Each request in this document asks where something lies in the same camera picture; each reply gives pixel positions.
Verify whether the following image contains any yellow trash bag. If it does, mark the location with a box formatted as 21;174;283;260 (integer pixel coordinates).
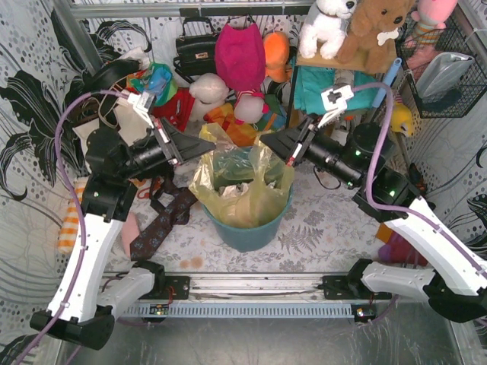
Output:
189;124;294;228

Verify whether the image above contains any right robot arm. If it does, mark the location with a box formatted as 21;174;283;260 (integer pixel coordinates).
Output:
260;118;486;323

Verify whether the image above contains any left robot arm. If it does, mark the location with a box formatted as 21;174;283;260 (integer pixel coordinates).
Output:
30;119;215;350

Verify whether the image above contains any cream canvas tote bag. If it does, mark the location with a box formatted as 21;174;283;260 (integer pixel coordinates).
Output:
72;94;148;155

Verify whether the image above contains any rainbow striped bag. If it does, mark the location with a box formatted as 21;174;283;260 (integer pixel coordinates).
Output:
203;94;287;148

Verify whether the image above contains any crumpled paper trash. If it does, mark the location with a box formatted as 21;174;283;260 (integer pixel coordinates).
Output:
216;181;282;199

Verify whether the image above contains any teal trash bin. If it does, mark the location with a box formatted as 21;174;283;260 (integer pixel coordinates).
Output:
203;186;293;252

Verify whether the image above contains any red garment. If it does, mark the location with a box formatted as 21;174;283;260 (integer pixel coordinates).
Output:
152;87;195;132

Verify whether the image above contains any brown floral necktie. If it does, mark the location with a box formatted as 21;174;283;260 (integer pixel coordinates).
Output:
129;177;197;262

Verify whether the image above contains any pink white plush doll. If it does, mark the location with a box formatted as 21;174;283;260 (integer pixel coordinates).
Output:
234;89;269;125

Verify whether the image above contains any white fluffy plush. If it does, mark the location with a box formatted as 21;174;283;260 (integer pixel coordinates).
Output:
189;73;230;122

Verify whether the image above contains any colourful scarf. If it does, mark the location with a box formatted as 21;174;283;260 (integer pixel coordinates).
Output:
126;62;178;107

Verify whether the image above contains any grey patterned rolled cloth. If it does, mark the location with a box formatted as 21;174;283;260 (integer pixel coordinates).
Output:
333;69;355;90

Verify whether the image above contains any black metal shelf rack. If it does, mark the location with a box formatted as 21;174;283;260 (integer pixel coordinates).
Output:
283;52;404;150

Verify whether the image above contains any pink soft pad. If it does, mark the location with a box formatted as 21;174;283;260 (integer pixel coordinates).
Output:
121;212;140;258

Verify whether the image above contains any black leather handbag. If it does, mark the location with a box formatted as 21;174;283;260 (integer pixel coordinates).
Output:
173;17;219;83

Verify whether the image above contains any yellow plush duck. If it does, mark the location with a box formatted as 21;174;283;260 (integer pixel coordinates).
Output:
390;102;413;137

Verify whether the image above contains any orange plush toy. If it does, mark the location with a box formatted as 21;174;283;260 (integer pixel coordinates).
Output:
263;31;291;83

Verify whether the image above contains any white plush dog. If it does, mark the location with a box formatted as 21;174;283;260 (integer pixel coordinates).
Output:
298;0;358;59

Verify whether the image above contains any orange checkered towel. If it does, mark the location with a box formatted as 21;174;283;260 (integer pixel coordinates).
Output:
56;177;88;254

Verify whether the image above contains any magenta orange cloth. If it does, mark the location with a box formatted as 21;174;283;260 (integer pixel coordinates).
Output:
376;223;428;266

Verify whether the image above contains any brown plush dog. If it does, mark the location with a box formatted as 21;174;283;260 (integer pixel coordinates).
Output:
336;0;415;74

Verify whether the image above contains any silver pouch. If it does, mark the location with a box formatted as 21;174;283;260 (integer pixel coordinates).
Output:
415;52;475;99

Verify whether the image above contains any pink plush toy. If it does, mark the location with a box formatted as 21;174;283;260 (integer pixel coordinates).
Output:
403;0;458;70

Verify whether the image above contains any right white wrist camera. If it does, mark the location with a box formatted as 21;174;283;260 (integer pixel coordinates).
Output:
321;84;354;113

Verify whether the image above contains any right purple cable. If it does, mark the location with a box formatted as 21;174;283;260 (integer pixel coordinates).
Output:
352;82;487;278

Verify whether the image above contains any purple cable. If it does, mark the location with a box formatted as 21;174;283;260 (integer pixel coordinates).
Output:
352;82;487;278
14;89;132;365

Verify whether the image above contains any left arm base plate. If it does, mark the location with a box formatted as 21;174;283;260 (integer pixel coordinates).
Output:
152;276;191;300

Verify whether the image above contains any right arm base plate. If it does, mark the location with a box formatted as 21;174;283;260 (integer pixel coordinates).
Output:
320;275;393;300

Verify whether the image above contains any black wire basket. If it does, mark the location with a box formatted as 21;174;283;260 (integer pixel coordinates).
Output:
396;18;485;119

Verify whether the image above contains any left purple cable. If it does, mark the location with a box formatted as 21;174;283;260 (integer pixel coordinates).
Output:
14;89;132;365

